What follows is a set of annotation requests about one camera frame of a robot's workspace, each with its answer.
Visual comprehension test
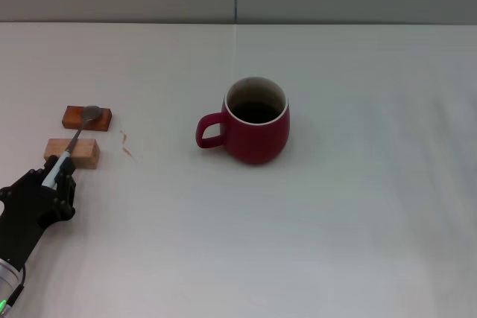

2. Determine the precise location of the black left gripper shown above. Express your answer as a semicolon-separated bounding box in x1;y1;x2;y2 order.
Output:
0;156;78;270

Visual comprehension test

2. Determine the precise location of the red ceramic mug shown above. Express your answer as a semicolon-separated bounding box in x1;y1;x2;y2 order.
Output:
195;76;291;165

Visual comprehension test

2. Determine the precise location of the light wooden block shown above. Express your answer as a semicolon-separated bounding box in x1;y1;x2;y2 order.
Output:
43;139;101;170

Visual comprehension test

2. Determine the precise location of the reddish brown wooden block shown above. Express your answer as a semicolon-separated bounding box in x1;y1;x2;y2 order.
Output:
60;105;113;133

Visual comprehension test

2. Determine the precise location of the blue-handled metal spoon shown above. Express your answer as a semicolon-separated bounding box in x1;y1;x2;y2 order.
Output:
40;105;102;188

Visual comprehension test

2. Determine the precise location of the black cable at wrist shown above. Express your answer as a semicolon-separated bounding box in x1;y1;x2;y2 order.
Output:
7;264;28;310

